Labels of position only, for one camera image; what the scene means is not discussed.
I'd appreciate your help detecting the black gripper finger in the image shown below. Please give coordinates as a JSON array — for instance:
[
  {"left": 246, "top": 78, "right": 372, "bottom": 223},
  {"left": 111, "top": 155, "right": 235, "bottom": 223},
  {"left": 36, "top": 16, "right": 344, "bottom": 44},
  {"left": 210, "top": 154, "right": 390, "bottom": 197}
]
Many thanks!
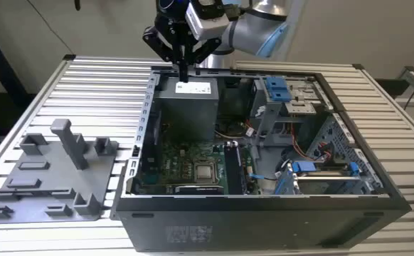
[
  {"left": 143, "top": 23, "right": 185, "bottom": 82},
  {"left": 183, "top": 25, "right": 223, "bottom": 83}
]

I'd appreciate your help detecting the blue disk carrier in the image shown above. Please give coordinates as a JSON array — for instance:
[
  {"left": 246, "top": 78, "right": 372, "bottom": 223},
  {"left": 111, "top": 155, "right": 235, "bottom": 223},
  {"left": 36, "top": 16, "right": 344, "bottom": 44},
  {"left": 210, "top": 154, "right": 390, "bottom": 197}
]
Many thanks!
[{"left": 266, "top": 76, "right": 290, "bottom": 102}]

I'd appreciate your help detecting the grey power supply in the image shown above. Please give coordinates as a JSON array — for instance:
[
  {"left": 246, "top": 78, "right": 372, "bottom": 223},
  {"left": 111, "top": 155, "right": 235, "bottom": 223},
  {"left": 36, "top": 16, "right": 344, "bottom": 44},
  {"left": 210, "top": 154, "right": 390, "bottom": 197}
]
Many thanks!
[{"left": 154, "top": 76, "right": 222, "bottom": 142}]

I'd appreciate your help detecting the silver disk drive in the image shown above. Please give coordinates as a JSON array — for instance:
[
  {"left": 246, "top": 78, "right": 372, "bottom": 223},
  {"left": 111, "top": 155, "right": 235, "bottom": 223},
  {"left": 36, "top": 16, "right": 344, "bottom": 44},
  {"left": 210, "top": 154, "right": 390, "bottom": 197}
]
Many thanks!
[{"left": 286, "top": 79, "right": 318, "bottom": 103}]

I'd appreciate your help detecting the grey metal drive cage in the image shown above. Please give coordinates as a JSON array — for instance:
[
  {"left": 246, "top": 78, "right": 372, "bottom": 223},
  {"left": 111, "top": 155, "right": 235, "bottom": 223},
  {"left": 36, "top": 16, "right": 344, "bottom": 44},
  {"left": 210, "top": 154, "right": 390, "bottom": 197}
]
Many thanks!
[{"left": 251, "top": 76, "right": 333, "bottom": 147}]

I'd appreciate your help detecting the black round fan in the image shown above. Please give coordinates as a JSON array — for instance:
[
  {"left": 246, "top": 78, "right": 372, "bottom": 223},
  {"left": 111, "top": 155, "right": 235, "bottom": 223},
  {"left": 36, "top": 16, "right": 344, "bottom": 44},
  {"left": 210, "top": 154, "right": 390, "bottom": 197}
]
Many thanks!
[{"left": 217, "top": 119, "right": 249, "bottom": 138}]

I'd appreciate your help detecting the green motherboard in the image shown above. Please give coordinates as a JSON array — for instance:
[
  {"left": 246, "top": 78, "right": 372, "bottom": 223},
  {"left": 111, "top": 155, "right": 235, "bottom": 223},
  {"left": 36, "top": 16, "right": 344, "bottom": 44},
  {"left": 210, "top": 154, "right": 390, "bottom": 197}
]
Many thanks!
[{"left": 135, "top": 121, "right": 265, "bottom": 195}]

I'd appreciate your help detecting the metal socket cover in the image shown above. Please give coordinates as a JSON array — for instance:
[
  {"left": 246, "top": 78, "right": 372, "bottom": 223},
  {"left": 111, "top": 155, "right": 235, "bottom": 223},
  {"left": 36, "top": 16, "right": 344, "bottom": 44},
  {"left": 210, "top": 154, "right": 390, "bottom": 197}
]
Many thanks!
[{"left": 191, "top": 157, "right": 219, "bottom": 185}]

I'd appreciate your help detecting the silver CPU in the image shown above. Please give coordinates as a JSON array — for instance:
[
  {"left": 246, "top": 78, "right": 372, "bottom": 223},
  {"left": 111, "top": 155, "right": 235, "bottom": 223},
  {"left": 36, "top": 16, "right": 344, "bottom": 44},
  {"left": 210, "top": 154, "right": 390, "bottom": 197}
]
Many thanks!
[{"left": 195, "top": 164, "right": 215, "bottom": 180}]

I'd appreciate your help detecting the hard disk in blue carrier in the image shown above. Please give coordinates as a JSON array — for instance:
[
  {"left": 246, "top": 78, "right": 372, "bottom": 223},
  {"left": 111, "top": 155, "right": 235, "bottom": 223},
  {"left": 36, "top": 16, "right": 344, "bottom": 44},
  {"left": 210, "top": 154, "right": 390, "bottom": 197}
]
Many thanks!
[{"left": 289, "top": 161, "right": 364, "bottom": 195}]

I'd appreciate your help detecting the black graphics card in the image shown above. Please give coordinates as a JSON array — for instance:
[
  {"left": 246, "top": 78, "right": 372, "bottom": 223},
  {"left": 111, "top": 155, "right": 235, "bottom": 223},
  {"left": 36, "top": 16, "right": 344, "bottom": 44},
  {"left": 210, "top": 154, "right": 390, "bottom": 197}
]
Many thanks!
[{"left": 174, "top": 184, "right": 226, "bottom": 195}]

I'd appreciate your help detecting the black box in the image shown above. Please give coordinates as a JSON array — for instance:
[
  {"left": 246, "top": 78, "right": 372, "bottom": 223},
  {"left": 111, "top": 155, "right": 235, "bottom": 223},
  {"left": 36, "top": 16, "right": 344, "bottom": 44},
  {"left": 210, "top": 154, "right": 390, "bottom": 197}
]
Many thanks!
[{"left": 374, "top": 78, "right": 412, "bottom": 101}]

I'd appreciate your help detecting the grey parts rack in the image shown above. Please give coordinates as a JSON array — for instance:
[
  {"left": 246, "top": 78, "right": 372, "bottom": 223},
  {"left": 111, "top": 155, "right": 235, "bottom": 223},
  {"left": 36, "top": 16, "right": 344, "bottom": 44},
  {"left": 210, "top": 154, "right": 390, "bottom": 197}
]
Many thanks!
[{"left": 0, "top": 118, "right": 130, "bottom": 224}]

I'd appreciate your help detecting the black PC case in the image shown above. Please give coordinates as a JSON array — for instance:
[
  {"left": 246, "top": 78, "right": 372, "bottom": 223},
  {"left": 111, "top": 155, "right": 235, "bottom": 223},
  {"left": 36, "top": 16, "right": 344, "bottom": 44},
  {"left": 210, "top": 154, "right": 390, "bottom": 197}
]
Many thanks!
[{"left": 110, "top": 65, "right": 413, "bottom": 253}]

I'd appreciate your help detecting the orange wire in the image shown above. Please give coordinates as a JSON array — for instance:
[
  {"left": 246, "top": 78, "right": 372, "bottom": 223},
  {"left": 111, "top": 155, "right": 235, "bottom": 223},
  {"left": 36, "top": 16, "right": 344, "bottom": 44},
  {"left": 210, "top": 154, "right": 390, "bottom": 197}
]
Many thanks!
[{"left": 289, "top": 121, "right": 306, "bottom": 161}]

